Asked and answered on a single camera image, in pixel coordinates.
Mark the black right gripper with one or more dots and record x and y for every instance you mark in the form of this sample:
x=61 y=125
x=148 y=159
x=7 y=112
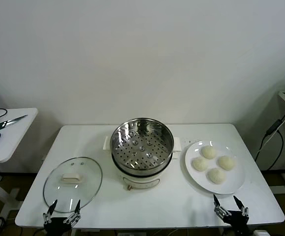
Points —
x=238 y=223

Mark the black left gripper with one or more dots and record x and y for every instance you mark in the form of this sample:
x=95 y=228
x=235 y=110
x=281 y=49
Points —
x=57 y=225

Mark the white steamed baozi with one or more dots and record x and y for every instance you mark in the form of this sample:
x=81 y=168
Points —
x=208 y=152
x=226 y=162
x=216 y=175
x=200 y=164

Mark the perforated steel steamer basket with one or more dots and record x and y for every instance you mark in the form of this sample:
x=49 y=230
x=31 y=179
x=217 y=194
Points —
x=122 y=137

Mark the white round plate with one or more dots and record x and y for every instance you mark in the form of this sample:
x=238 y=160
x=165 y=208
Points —
x=231 y=183

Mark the cream electric cooker base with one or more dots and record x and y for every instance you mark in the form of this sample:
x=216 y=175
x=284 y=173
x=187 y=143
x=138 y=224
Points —
x=139 y=182

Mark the white side table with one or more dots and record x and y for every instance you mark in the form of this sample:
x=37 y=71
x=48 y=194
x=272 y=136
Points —
x=16 y=140

